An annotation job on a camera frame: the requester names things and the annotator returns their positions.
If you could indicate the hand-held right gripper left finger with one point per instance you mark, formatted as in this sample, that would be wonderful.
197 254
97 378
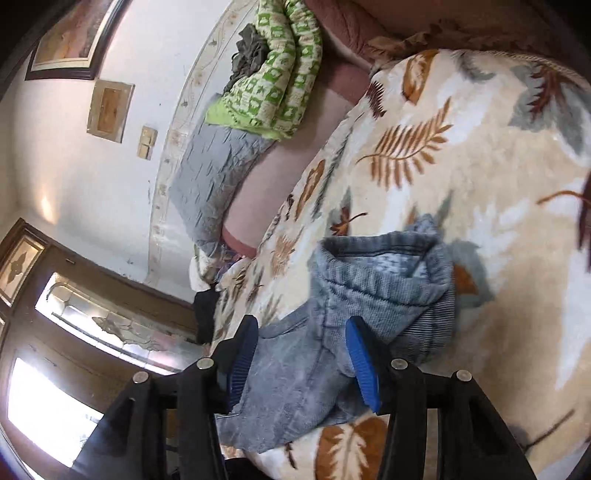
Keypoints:
241 362

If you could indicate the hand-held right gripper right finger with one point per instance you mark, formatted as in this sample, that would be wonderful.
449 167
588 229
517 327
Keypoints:
362 360

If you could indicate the grey-blue denim pants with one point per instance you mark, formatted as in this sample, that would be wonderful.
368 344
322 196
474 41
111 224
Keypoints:
295 369

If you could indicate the black cloth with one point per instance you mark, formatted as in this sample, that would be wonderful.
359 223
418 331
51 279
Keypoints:
204 316

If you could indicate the pink bed sheet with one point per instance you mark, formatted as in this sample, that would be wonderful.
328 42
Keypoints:
277 184

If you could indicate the grey pillow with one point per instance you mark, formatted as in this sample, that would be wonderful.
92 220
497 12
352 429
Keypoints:
212 175

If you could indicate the cream leaf-printed blanket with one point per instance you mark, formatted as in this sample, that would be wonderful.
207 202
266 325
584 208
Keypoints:
485 184

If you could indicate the wooden door with glass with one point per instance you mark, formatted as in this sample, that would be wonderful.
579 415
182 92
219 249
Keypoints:
27 332

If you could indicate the white ornate headboard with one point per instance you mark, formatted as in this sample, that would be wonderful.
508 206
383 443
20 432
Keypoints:
184 92

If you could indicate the green patterned quilt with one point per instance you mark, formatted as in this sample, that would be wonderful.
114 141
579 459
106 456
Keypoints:
277 69

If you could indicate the dark grey crumpled cloth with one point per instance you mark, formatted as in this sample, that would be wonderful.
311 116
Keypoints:
249 50

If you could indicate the brown-pink cushion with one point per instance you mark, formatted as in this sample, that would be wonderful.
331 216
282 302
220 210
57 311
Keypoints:
369 18

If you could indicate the beige wall switch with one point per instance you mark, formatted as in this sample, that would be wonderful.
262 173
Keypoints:
147 143

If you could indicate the small pale wall frame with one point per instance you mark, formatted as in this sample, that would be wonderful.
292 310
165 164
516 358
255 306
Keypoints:
110 110

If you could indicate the dark-framed wall picture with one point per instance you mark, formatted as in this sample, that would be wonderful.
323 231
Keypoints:
69 37

